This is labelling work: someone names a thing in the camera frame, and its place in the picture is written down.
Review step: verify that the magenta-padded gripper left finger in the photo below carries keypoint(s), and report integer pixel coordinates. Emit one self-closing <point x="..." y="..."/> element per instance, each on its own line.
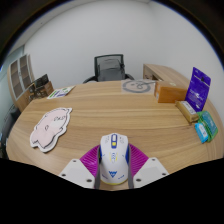
<point x="85" y="165"/>

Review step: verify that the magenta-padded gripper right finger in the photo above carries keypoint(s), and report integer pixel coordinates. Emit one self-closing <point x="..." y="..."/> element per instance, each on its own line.
<point x="141" y="165"/>

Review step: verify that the white blue yellow computer mouse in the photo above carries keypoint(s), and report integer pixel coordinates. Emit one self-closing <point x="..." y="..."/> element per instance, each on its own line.
<point x="114" y="160"/>

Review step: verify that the pink pig-shaped mouse pad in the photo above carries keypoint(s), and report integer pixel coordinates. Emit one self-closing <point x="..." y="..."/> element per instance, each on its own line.
<point x="50" y="128"/>

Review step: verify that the small blue box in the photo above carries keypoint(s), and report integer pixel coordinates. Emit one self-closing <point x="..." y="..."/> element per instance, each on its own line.
<point x="201" y="132"/>

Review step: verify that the small tan box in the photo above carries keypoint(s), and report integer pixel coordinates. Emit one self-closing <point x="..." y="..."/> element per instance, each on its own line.
<point x="187" y="111"/>

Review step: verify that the orange-brown cardboard box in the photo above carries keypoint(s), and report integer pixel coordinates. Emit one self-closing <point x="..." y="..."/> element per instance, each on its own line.
<point x="170" y="92"/>

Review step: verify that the green flat box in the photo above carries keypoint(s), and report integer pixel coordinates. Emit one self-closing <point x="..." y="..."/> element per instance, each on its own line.
<point x="210" y="125"/>

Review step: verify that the dark brown cardboard box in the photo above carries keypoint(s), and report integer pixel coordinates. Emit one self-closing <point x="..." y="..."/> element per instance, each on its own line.
<point x="45" y="90"/>

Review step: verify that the black sofa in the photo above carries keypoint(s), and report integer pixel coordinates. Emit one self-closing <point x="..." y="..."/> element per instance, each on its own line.
<point x="6" y="133"/>

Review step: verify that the black cardboard box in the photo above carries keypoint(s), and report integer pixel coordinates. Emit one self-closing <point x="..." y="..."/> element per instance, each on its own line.
<point x="41" y="81"/>

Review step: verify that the purple retail package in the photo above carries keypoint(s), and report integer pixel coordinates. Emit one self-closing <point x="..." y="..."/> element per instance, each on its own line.
<point x="198" y="89"/>

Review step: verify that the wooden side desk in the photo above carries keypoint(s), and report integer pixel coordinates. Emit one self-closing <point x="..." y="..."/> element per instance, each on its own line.
<point x="163" y="71"/>

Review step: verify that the black mesh office chair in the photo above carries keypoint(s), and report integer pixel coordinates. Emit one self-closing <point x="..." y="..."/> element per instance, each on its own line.
<point x="109" y="68"/>

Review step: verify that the wooden shelf unit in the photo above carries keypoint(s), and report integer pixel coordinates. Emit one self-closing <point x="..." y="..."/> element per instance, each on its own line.
<point x="20" y="80"/>

